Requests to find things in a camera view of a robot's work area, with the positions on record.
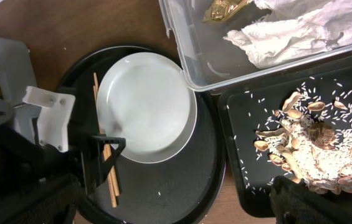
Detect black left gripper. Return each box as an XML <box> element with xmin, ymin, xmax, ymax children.
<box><xmin>0</xmin><ymin>99</ymin><xmax>126</xmax><ymax>193</ymax></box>

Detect clear plastic bin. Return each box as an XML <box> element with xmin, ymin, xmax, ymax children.
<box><xmin>159</xmin><ymin>0</ymin><xmax>352</xmax><ymax>91</ymax></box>

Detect round black tray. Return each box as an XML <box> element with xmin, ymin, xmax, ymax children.
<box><xmin>57</xmin><ymin>45</ymin><xmax>226</xmax><ymax>223</ymax></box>

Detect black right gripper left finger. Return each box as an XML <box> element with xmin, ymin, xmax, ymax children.
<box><xmin>0</xmin><ymin>175</ymin><xmax>85</xmax><ymax>223</ymax></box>

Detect white crumpled paper towel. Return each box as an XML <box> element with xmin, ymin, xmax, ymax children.
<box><xmin>224</xmin><ymin>0</ymin><xmax>352</xmax><ymax>69</ymax></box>

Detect food scraps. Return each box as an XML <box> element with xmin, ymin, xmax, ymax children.
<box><xmin>254</xmin><ymin>91</ymin><xmax>352</xmax><ymax>194</ymax></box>

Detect white round plate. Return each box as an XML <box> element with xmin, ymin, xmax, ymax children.
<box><xmin>97</xmin><ymin>52</ymin><xmax>197</xmax><ymax>164</ymax></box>

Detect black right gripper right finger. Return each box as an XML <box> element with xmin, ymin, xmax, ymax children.
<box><xmin>270</xmin><ymin>176</ymin><xmax>352</xmax><ymax>224</ymax></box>

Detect black rectangular tray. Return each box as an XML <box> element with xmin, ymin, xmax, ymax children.
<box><xmin>218</xmin><ymin>57</ymin><xmax>352</xmax><ymax>218</ymax></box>

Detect grey dishwasher rack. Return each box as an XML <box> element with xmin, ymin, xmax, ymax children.
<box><xmin>0</xmin><ymin>38</ymin><xmax>40</xmax><ymax>143</ymax></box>

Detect brown Nescafe Gold wrapper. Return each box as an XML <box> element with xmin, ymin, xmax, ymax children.
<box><xmin>203</xmin><ymin>0</ymin><xmax>252</xmax><ymax>22</ymax></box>

